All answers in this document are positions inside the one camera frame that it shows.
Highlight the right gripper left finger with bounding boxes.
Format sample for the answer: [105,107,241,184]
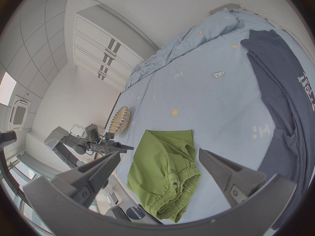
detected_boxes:
[52,150,121,208]

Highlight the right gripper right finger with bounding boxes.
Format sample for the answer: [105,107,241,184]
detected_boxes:
[198,148,268,209]

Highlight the green shorts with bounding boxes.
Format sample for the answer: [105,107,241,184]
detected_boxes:
[126,129,202,223]

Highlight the round woven basket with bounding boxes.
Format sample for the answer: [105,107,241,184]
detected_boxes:
[108,105,131,136]

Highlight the dark blue garment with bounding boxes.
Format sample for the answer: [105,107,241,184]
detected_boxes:
[240,29,315,230]

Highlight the window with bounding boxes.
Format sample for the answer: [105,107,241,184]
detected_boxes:
[5,153,64,230]

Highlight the ceiling air conditioner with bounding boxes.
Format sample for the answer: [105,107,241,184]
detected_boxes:
[7,95,32,130]

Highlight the white wardrobe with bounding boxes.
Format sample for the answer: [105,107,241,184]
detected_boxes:
[74,5,160,91]

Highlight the ceiling light panel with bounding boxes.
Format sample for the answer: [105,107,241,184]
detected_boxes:
[0,72,17,106]

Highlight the pale blue quilt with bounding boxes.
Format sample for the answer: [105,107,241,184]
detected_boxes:
[123,8,246,91]

